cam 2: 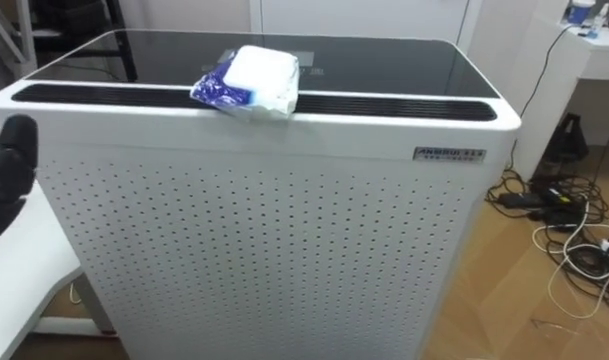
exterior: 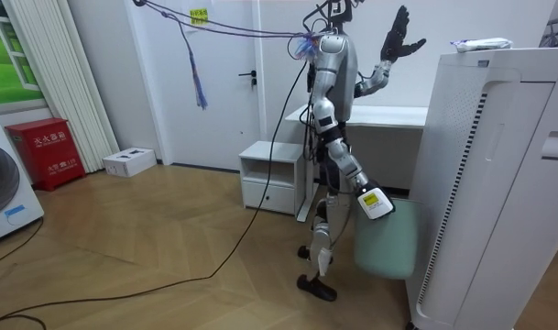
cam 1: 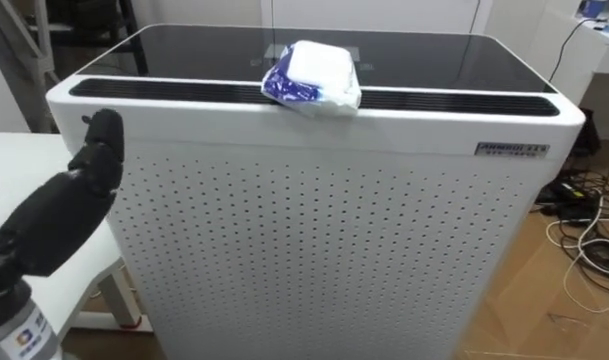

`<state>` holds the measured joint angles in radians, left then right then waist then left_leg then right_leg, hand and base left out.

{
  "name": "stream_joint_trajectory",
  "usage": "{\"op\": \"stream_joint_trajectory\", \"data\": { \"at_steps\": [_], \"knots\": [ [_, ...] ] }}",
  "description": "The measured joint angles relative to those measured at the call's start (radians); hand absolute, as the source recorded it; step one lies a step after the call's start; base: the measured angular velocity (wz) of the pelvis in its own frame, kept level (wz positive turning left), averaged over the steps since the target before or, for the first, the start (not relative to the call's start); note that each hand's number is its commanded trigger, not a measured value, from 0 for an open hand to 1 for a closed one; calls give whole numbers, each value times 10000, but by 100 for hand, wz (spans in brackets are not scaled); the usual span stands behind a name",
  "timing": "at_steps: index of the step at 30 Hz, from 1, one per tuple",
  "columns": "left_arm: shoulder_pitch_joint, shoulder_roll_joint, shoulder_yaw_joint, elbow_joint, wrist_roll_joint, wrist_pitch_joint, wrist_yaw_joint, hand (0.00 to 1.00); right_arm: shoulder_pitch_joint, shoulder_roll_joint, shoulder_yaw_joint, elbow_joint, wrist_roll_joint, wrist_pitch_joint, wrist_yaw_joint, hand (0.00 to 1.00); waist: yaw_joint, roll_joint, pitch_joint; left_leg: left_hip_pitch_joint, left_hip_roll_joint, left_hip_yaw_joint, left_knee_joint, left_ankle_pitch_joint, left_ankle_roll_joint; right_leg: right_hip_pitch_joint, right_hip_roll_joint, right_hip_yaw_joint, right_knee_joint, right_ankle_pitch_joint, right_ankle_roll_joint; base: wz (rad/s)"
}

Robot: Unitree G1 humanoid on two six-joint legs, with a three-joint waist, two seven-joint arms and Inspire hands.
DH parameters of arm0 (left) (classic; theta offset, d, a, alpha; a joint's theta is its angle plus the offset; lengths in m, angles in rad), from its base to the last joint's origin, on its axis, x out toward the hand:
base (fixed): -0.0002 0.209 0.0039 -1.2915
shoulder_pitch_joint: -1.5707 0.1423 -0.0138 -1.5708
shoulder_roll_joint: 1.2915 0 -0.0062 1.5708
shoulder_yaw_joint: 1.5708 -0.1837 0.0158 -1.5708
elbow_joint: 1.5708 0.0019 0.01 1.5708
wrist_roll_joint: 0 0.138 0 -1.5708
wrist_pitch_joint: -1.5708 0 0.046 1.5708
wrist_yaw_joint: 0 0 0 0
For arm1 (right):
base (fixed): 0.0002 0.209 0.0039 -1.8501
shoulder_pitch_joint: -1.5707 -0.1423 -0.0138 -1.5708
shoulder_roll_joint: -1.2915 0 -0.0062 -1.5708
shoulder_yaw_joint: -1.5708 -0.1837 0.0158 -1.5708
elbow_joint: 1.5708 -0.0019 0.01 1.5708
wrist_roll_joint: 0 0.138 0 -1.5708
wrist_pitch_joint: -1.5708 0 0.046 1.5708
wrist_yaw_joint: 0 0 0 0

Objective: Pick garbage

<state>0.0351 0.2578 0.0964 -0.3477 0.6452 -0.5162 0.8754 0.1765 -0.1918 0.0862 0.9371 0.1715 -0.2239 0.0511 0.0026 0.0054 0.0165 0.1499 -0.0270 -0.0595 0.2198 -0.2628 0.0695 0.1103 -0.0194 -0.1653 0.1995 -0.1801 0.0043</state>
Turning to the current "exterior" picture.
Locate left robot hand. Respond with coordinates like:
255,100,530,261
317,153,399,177
379,5,427,64

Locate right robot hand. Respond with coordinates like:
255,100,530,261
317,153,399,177
355,181,396,221

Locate pale green waste bin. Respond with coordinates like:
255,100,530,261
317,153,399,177
353,196,427,281

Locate robot legs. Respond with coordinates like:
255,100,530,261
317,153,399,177
296,181,354,303

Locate robot body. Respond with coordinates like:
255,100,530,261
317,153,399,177
300,0,360,184

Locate white desk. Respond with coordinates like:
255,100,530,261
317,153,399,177
285,104,430,224

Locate white plastic packet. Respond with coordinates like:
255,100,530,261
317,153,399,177
450,37,514,53

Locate white bedside cabinet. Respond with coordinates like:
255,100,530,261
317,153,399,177
238,140,314,216

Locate white perforated air purifier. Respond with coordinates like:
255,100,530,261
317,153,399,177
404,45,558,330

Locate white door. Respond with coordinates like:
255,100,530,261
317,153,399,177
125,0,262,171

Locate yellow paper note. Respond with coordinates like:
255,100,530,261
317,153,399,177
189,7,210,27

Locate white cardboard box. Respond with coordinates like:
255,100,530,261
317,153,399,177
102,147,158,179

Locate red fire equipment box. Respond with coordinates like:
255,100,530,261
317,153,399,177
5,117,87,193

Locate white washing machine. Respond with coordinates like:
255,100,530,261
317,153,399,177
0,96,46,247

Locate window with green view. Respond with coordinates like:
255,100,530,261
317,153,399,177
0,0,45,107

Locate long black floor cable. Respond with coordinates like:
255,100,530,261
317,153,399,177
0,59,310,330

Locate black door handle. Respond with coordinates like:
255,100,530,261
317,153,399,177
237,69,258,88

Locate cable bundle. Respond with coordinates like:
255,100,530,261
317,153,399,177
131,0,324,111

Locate thin black floor cable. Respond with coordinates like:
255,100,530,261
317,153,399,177
0,218,45,271

